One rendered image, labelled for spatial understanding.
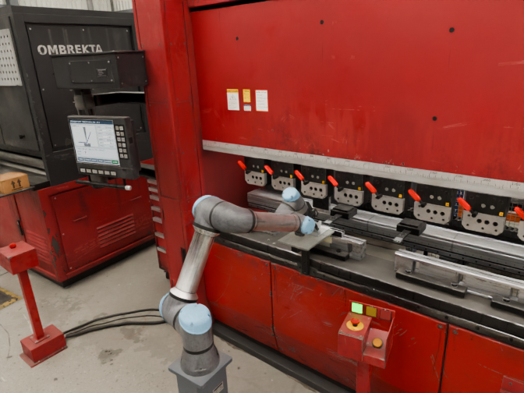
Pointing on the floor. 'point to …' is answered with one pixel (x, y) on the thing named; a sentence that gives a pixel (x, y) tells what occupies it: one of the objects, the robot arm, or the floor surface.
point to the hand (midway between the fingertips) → (313, 231)
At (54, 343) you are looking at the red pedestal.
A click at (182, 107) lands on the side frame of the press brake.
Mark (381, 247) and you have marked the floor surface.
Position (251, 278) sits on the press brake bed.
